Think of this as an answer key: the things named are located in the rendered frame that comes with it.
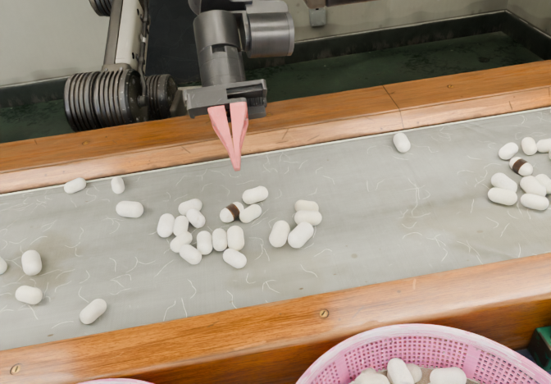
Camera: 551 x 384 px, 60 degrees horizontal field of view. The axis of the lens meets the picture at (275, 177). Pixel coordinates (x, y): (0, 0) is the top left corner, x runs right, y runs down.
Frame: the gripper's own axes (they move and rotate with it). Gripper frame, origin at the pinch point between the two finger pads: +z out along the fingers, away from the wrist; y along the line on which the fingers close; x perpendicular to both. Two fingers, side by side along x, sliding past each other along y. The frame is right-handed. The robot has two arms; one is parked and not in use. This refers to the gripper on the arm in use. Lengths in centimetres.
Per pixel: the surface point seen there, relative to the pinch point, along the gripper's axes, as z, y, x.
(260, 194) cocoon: 3.1, 2.5, 6.7
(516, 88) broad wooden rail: -10, 47, 15
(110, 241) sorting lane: 6.2, -17.9, 6.3
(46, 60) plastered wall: -117, -92, 175
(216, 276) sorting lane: 13.1, -4.3, 0.5
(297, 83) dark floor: -85, 35, 176
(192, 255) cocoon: 10.2, -6.8, 0.8
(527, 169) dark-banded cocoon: 5.8, 38.3, 4.1
